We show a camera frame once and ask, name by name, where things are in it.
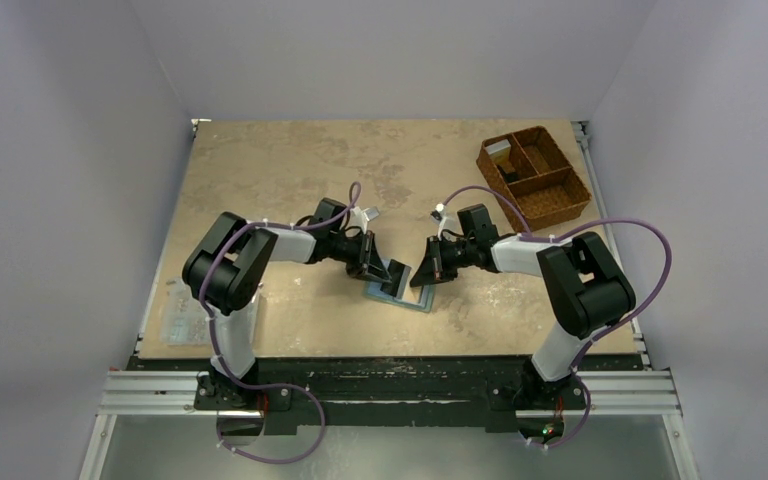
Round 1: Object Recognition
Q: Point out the green card holder wallet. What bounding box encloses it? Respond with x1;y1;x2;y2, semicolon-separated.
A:
363;282;435;313

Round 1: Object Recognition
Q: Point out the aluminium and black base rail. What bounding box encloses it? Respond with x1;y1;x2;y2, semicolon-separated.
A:
100;356;680;440

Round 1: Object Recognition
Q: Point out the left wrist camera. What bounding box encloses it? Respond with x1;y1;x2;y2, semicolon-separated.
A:
348;206;380;232

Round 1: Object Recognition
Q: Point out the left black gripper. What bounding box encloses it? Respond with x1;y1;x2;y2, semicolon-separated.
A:
328;230;391;284

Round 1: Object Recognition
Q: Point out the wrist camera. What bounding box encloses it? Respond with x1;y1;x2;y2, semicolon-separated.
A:
430;203;448;225
348;206;380;232

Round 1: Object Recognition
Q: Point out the brown woven divided basket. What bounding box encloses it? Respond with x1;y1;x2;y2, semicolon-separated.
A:
476;125;592;232

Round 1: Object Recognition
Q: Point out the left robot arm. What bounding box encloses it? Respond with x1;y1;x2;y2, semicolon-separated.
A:
182;198;391;409

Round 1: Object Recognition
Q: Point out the clear plastic bag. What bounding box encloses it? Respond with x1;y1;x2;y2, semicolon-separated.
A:
160;278;263;347

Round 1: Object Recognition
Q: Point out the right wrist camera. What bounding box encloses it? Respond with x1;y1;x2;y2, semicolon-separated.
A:
430;203;448;225

